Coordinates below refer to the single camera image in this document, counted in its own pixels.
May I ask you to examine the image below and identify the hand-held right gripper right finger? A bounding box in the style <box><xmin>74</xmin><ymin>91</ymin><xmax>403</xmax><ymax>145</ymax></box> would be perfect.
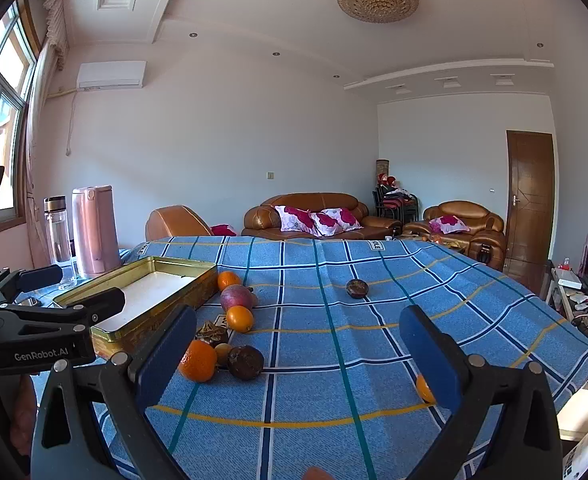
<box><xmin>399</xmin><ymin>304</ymin><xmax>562</xmax><ymax>480</ymax></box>

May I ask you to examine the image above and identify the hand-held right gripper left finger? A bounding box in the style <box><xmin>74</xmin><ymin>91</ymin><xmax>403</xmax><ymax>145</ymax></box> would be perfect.
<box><xmin>29</xmin><ymin>304</ymin><xmax>198</xmax><ymax>480</ymax></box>

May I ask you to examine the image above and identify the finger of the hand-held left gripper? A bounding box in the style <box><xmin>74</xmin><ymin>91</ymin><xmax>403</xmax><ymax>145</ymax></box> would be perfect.
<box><xmin>0</xmin><ymin>264</ymin><xmax>65</xmax><ymax>311</ymax></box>
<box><xmin>0</xmin><ymin>286</ymin><xmax>126</xmax><ymax>347</ymax></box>

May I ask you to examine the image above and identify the shrivelled brown fruit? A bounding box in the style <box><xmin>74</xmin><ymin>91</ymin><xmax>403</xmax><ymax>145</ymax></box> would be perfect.
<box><xmin>195</xmin><ymin>321</ymin><xmax>231</xmax><ymax>347</ymax></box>

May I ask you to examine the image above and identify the gold metal tin box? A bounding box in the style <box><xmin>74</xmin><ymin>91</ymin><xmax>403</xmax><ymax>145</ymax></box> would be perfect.
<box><xmin>52</xmin><ymin>256</ymin><xmax>220</xmax><ymax>361</ymax></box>

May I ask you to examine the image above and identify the red mango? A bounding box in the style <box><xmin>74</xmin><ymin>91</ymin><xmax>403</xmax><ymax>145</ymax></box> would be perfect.
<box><xmin>220</xmin><ymin>284</ymin><xmax>259</xmax><ymax>312</ymax></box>

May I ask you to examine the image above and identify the clear glass water bottle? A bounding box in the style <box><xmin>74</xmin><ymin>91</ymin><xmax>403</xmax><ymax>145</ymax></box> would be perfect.
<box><xmin>43</xmin><ymin>196</ymin><xmax>80</xmax><ymax>291</ymax></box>

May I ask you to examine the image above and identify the pink electric kettle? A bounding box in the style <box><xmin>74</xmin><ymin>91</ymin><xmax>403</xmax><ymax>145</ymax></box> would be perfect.
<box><xmin>71</xmin><ymin>185</ymin><xmax>121</xmax><ymax>279</ymax></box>

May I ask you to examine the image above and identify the blue plaid tablecloth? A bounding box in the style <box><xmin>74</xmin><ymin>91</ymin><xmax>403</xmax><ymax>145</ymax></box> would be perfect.
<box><xmin>24</xmin><ymin>235</ymin><xmax>588</xmax><ymax>480</ymax></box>

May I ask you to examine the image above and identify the brown leather armchair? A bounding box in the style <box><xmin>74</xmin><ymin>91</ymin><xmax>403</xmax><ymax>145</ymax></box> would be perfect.
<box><xmin>404</xmin><ymin>200</ymin><xmax>506</xmax><ymax>271</ymax></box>
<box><xmin>145</xmin><ymin>205</ymin><xmax>214</xmax><ymax>242</ymax></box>

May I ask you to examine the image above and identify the wooden coffee table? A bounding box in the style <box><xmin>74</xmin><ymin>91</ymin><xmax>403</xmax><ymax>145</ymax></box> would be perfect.
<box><xmin>389</xmin><ymin>232</ymin><xmax>470</xmax><ymax>256</ymax></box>

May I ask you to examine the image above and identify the white red floral pillow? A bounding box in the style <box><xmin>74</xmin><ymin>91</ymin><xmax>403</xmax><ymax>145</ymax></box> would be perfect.
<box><xmin>274</xmin><ymin>205</ymin><xmax>320</xmax><ymax>234</ymax></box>
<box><xmin>310</xmin><ymin>208</ymin><xmax>364</xmax><ymax>237</ymax></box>
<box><xmin>429</xmin><ymin>215</ymin><xmax>471</xmax><ymax>235</ymax></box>

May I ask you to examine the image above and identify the white television stand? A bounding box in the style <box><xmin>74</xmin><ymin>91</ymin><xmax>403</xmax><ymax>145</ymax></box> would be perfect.
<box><xmin>544</xmin><ymin>260</ymin><xmax>588</xmax><ymax>346</ymax></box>

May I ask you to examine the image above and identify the stack of dark chairs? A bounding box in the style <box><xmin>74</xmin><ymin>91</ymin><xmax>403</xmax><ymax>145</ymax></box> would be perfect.
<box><xmin>372</xmin><ymin>182</ymin><xmax>420</xmax><ymax>223</ymax></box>

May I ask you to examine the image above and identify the beige curtain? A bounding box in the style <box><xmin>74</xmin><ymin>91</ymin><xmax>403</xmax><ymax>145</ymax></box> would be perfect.
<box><xmin>24</xmin><ymin>0</ymin><xmax>70</xmax><ymax>201</ymax></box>

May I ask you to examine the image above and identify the brown leather sofa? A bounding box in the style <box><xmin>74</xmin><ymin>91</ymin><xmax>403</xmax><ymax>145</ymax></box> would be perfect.
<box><xmin>244</xmin><ymin>192</ymin><xmax>402</xmax><ymax>241</ymax></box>

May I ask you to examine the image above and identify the brown wooden door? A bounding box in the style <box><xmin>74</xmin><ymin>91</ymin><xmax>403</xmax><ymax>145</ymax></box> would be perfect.
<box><xmin>505</xmin><ymin>130</ymin><xmax>556</xmax><ymax>273</ymax></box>

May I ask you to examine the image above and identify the air conditioner cable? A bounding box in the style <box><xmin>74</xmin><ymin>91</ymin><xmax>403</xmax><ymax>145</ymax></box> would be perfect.
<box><xmin>65</xmin><ymin>89</ymin><xmax>81</xmax><ymax>157</ymax></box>

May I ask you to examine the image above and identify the white wall air conditioner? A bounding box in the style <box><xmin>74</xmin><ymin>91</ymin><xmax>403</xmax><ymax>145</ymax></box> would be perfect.
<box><xmin>76</xmin><ymin>61</ymin><xmax>146</xmax><ymax>90</ymax></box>

